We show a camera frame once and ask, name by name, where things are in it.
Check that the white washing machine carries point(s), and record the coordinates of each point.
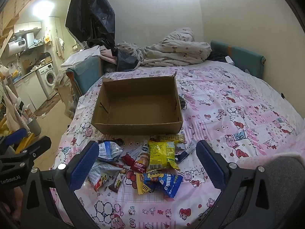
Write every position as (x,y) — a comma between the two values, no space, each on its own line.
(48,78)

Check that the yellow hanging cloth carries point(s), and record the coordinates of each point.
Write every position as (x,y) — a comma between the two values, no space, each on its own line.
(47,37)

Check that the white red snack packet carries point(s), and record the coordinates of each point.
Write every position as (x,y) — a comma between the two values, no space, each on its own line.
(99,171)

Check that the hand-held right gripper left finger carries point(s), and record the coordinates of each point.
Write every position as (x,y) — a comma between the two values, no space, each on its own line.
(83,167)

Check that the wooden staircase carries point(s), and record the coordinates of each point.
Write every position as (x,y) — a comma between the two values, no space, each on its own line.
(14,7)

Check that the brown cardboard box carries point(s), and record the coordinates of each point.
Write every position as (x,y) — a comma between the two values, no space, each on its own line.
(143,102)

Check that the navy blue small packet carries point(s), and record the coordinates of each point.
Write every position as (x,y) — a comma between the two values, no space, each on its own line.
(190,149)
(180,158)

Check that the teal padded bed panel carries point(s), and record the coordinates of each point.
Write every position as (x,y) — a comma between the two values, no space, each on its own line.
(88,76)
(243,59)

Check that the white hanging towel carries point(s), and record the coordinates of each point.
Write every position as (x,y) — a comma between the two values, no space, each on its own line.
(12,114)

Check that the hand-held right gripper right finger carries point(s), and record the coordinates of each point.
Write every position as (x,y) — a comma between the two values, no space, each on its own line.
(211,164)

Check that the grey bin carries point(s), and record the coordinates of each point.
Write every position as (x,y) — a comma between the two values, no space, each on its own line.
(34,126)

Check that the dark blue bag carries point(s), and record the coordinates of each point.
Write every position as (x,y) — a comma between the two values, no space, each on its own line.
(126,60)

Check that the tan cracker packet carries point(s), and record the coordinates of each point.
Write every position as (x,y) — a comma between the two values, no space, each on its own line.
(171,137)

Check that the red candy packet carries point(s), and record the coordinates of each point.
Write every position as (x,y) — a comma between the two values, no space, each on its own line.
(127,159)

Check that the blue white snack packet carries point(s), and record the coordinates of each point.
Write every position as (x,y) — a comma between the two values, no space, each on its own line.
(108,150)

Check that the pink garment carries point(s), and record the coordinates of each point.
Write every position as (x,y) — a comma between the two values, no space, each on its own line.
(107,54)

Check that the small brown chocolate packet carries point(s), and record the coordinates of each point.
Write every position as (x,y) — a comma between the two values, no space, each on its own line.
(116,183)

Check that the white kitchen base cabinet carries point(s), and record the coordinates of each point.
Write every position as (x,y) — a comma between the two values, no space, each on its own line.
(28,93)

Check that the crumpled printed duvet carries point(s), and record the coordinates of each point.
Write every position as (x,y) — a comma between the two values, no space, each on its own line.
(171,50)

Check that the white clothes pile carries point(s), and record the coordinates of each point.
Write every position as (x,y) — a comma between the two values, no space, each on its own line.
(81,56)

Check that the white wall cabinet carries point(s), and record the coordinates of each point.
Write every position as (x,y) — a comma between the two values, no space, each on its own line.
(27,27)

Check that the patterned floor mat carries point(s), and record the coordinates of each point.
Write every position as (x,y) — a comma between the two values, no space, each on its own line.
(47,105)

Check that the white water heater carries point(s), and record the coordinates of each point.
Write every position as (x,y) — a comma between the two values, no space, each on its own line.
(15,46)

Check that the yellow black snack packet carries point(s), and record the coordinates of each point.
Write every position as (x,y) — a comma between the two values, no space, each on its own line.
(141,184)

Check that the pink printed bedsheet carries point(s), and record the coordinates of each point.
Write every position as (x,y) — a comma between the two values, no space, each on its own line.
(226,105)

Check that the dark clothing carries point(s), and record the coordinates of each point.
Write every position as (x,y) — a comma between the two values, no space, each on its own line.
(218,56)

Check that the white hanging cloth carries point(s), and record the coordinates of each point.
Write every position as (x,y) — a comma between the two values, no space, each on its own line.
(59,44)

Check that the white red cartoon snack bar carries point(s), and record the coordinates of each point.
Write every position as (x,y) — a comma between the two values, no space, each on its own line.
(143,158)

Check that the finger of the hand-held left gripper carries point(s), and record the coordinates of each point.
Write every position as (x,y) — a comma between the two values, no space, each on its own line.
(35,148)
(16,133)

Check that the black hanging garment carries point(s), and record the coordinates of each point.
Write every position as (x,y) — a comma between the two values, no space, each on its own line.
(93,16)

